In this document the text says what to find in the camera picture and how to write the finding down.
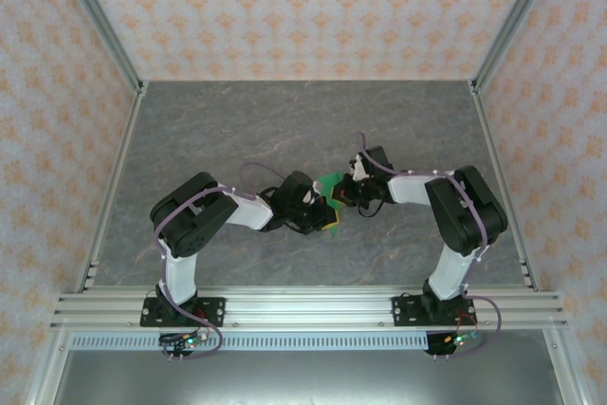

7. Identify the brushed metal sheet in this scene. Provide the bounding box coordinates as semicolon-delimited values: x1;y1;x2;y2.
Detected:
51;350;565;405

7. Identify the small circuit board with LEDs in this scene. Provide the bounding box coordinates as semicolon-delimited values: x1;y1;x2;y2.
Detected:
158;330;211;350
440;330;479;348

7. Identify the thin black right gripper cable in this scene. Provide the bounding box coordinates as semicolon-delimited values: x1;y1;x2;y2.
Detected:
356;198;386;219

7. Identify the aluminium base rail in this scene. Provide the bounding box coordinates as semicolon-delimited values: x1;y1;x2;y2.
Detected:
49;285;569;330

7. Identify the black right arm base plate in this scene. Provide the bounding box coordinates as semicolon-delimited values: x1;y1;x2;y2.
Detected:
392;295;475;328

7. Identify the slotted grey cable duct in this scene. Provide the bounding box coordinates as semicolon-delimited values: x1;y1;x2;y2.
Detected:
69;333;427;353

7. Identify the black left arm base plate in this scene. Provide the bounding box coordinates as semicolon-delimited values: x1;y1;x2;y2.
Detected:
139;297;227;329

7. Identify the aluminium frame post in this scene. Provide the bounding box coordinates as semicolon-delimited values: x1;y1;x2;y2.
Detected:
48;0;146;96
470;0;566;96

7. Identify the aluminium frame bar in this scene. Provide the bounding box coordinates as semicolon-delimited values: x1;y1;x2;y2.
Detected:
23;328;77;405
543;328;589;405

